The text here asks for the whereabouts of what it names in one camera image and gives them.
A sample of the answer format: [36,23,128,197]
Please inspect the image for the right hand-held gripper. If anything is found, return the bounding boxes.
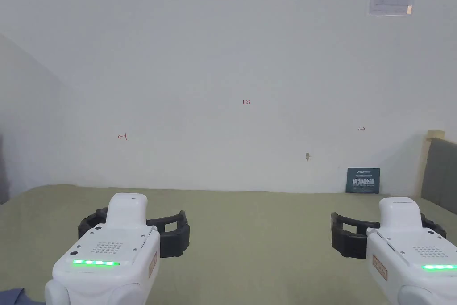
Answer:
[331,196,457,305]

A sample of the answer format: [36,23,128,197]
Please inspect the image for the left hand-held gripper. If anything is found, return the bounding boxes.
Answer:
[44,193,191,305]

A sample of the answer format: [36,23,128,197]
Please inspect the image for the dark teal sign card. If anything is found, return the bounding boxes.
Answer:
[345,167,381,195]

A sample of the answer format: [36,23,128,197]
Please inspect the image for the grey padded headboard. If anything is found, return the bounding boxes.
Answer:
[415,129,457,210]

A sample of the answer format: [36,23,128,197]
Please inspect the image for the bed with pale green sheet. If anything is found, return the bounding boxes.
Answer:
[0,183,457,305]

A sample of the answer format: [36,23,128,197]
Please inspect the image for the dark blue garment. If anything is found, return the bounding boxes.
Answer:
[0,287,46,305]

